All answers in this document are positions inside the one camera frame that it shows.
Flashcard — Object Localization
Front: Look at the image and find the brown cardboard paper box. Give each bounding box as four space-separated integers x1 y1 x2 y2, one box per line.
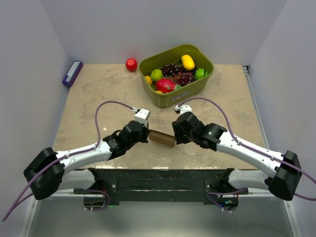
149 130 175 147

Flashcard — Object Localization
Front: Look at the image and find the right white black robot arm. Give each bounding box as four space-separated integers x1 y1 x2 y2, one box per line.
172 112 302 201

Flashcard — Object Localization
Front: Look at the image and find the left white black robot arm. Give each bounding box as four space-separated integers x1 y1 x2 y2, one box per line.
23 120 150 200

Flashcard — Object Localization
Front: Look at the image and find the purple white rectangular box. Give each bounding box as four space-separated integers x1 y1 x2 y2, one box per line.
62 60 83 88

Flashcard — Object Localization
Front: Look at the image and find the red dragon fruit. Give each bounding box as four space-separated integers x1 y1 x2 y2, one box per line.
155 78 177 93

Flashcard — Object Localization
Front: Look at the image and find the small orange fruit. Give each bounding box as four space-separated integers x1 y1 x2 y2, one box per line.
145 76 153 85

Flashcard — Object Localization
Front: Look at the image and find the dark purple grape bunch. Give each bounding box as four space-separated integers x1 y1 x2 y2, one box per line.
161 64 196 86

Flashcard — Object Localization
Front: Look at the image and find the small green watermelon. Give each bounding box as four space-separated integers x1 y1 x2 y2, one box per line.
194 68 209 80

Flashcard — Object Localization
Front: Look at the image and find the green lime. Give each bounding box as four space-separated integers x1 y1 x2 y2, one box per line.
150 69 164 82

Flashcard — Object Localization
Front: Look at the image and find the yellow mango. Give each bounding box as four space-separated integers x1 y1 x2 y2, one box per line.
181 54 195 71

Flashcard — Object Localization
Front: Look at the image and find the red apple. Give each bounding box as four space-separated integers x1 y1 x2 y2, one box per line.
125 58 138 72

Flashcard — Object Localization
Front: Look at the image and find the olive green plastic bin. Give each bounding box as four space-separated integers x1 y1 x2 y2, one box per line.
138 44 214 108

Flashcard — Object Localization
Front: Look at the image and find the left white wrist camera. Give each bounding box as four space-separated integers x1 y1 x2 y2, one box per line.
134 108 151 127

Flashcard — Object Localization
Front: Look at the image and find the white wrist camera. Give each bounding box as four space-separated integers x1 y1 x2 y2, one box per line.
134 108 151 127
174 104 192 115

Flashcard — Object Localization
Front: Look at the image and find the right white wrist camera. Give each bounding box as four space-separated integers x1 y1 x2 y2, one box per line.
174 104 192 115

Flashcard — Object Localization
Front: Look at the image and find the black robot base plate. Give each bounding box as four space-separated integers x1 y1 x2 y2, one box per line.
74 168 238 211

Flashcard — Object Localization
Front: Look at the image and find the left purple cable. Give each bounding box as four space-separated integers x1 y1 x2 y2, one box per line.
1 100 139 222

